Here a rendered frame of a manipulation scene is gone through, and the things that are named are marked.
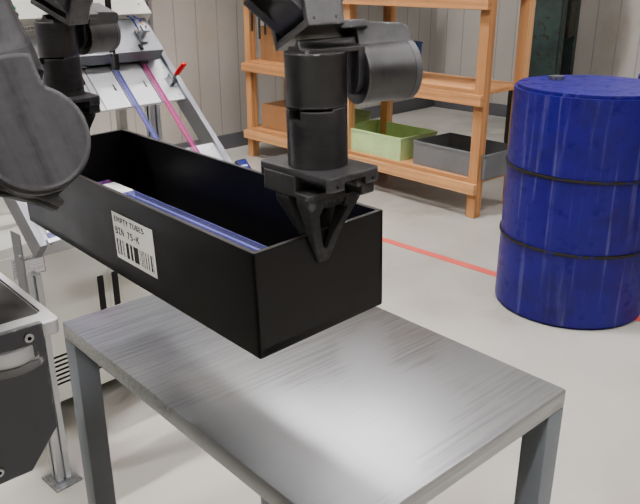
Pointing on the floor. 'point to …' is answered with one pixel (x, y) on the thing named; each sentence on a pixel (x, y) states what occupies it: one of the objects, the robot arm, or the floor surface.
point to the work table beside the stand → (317, 406)
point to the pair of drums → (579, 200)
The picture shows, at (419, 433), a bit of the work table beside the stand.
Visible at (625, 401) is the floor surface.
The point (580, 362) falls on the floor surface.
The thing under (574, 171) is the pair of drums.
